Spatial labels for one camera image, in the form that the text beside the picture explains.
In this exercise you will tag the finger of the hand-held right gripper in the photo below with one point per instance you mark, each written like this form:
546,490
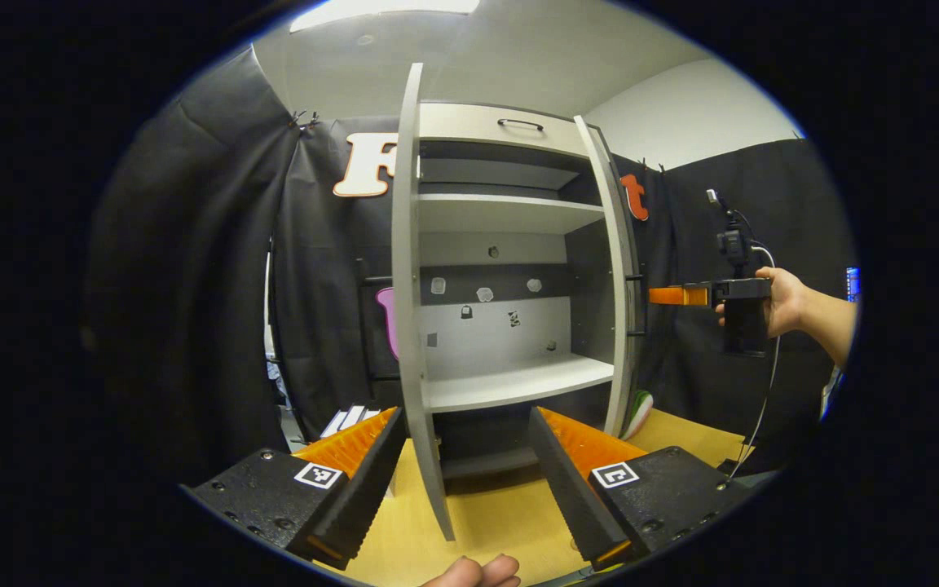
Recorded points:
698,294

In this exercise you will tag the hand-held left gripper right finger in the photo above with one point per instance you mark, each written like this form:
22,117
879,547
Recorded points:
575,497

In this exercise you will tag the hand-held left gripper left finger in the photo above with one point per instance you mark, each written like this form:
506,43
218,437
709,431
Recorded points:
355,497

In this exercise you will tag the white cabinet door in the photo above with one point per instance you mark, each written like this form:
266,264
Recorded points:
408,285
618,310

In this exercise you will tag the grey white cabinet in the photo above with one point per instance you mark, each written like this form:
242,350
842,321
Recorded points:
510,216

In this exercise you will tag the white cabinet drawer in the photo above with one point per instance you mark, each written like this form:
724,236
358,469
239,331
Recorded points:
469,124

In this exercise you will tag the watermelon slice toy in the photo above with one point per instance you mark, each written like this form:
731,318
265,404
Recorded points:
639,414

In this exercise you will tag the small black block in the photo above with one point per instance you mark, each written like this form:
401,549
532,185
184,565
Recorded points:
730,467

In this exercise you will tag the black backdrop cloth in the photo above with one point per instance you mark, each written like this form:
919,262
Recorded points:
192,244

